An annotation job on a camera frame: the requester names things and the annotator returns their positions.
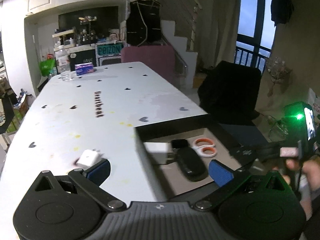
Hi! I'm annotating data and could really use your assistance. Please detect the white charger cube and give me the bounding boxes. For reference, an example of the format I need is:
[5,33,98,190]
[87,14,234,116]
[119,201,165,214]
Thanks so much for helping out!
[75,150,102,170]

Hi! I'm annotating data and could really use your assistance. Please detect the black oval case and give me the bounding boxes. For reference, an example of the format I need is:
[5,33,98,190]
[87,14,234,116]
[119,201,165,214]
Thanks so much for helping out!
[176,148,208,182]

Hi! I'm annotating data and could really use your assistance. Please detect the black cardboard box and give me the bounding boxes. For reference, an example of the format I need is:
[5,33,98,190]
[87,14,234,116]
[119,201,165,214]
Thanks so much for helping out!
[134,114,268,202]

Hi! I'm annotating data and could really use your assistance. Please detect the black smartwatch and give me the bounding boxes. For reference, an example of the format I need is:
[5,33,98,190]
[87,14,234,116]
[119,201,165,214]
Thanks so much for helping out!
[170,139,189,151]

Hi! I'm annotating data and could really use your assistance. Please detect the person's right hand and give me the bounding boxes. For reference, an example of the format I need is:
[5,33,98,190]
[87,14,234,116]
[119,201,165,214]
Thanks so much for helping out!
[280,143,319,220]

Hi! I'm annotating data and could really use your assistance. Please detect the orange white scissors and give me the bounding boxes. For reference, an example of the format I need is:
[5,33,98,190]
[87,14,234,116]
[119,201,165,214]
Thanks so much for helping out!
[191,138,217,158]

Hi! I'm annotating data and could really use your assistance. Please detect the white tablecloth with hearts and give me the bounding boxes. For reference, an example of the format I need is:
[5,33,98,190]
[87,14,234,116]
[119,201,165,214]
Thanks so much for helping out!
[1,62,203,205]

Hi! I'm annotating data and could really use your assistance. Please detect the white power adapter in box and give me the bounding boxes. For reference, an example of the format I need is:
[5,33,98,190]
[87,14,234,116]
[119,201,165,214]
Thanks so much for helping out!
[144,142,175,165]

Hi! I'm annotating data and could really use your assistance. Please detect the black office chair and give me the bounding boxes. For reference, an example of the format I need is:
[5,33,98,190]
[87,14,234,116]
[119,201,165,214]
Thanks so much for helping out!
[197,60,270,145]

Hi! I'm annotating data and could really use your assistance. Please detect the blue tissue box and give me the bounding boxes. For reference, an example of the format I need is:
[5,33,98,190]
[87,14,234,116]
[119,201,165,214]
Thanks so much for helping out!
[75,62,95,76]

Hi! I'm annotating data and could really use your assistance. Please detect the green plastic bag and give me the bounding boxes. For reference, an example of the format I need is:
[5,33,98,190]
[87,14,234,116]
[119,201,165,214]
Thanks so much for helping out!
[39,59,55,76]

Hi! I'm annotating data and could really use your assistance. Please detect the clear water bottle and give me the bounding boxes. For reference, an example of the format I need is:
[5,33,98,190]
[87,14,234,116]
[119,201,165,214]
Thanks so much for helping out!
[55,45,72,81]

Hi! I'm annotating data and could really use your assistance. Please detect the teal poizon box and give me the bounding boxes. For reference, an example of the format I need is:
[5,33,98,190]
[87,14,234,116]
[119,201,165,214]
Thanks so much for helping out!
[95,41,125,67]

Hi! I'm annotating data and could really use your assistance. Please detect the white shelf rack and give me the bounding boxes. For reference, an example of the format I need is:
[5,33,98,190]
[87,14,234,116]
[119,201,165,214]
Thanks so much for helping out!
[52,29,76,51]

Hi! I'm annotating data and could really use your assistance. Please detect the black hanging garment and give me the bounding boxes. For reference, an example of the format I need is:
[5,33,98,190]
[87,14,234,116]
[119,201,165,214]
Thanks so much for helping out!
[126,0,162,47]

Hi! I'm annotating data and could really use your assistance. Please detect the staircase with railing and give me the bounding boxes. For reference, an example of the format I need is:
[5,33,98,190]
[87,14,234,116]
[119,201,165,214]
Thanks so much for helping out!
[159,0,202,89]

